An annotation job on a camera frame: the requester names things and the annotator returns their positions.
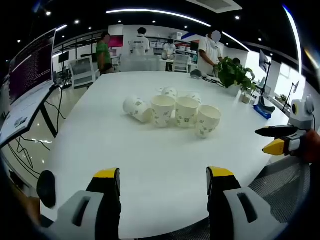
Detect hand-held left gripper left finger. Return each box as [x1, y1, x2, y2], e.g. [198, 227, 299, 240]
[41, 167, 122, 240]

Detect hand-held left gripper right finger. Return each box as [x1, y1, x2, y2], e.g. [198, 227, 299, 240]
[206, 166, 288, 240]

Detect cluster of printed paper cups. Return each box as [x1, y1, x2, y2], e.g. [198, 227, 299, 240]
[122, 86, 223, 139]

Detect person's right hand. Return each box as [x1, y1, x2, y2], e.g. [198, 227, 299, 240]
[295, 129, 320, 164]

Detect blue box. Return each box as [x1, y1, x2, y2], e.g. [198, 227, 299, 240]
[253, 103, 272, 120]

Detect black curved object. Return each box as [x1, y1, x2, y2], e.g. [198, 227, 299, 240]
[258, 95, 276, 113]

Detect small screen on tripod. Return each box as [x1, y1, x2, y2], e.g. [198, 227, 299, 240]
[281, 80, 301, 112]

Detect grey mesh chair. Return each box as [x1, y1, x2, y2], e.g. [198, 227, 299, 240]
[247, 156, 311, 224]

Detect black oval object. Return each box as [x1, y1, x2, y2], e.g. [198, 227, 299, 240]
[36, 170, 57, 209]

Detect small glass jar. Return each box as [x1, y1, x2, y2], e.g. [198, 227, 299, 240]
[240, 90, 251, 105]

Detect monitor on black stand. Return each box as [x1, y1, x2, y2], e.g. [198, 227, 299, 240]
[258, 49, 273, 94]

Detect green potted plant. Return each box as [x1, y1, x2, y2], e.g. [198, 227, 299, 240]
[216, 56, 257, 97]

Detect curved ceiling light strip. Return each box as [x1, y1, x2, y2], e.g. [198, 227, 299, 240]
[281, 4, 304, 74]

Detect black round device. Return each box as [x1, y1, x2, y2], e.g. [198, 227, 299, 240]
[189, 69, 204, 80]

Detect white table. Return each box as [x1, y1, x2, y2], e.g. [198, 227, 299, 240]
[39, 71, 296, 240]

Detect white office chair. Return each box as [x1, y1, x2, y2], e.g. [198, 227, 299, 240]
[172, 54, 191, 74]
[68, 55, 101, 90]

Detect white side desk black legs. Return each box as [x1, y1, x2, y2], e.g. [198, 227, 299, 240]
[0, 84, 61, 149]

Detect shelf with storage bins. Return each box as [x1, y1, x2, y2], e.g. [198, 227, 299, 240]
[146, 31, 201, 55]

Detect ceiling air vent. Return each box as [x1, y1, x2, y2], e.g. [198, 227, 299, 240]
[185, 0, 244, 14]

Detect computer monitor with terminal text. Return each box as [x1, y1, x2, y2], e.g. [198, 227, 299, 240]
[8, 28, 58, 106]

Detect long ceiling light strip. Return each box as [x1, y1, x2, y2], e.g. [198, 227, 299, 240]
[105, 8, 212, 28]

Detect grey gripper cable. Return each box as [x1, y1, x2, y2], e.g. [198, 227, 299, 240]
[310, 111, 318, 131]

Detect black floor cable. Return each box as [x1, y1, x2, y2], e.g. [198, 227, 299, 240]
[7, 86, 66, 177]

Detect pink wall screen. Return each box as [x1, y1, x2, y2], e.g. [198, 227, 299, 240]
[108, 35, 124, 49]

